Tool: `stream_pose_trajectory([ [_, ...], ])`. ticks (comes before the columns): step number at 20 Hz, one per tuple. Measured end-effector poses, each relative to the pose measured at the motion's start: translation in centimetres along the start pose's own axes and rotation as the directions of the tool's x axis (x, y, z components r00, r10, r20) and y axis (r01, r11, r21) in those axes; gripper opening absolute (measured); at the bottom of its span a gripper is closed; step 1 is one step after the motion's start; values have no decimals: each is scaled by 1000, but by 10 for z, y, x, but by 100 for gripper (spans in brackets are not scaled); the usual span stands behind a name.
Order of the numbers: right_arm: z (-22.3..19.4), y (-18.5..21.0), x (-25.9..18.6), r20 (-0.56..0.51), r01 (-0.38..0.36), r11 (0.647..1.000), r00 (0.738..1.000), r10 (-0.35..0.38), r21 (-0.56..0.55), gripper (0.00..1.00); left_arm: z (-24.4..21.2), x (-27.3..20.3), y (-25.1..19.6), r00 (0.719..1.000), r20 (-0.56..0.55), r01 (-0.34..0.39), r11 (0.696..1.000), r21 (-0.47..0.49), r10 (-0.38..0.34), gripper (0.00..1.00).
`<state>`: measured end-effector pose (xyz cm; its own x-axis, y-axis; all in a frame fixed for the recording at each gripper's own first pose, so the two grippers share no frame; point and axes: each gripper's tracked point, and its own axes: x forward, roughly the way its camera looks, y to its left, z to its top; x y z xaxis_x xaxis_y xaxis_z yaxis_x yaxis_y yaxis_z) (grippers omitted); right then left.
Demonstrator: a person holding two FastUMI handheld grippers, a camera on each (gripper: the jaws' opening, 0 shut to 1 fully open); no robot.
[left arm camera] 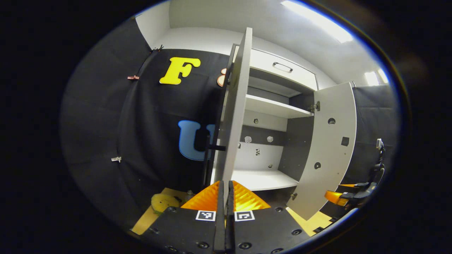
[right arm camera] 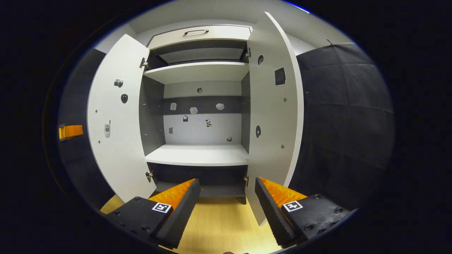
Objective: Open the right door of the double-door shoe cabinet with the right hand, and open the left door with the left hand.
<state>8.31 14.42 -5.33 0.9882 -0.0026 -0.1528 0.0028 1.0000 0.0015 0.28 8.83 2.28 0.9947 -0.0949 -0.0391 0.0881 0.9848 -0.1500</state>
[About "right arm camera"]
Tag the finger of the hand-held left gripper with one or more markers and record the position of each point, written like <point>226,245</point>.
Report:
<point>72,131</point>

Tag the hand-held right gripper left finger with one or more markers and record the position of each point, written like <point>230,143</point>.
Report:
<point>183,211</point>

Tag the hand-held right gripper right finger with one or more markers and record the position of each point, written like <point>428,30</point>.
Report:
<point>272,211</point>

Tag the cabinet door with camera sticker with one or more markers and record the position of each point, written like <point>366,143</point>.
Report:
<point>120,148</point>

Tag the cabinet door with headphone sticker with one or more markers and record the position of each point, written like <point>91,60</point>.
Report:
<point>272,106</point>

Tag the white cabinet shelf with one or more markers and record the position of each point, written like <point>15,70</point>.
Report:
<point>197,155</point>
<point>197,72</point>

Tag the black backdrop cloth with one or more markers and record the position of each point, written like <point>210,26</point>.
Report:
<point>346,123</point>

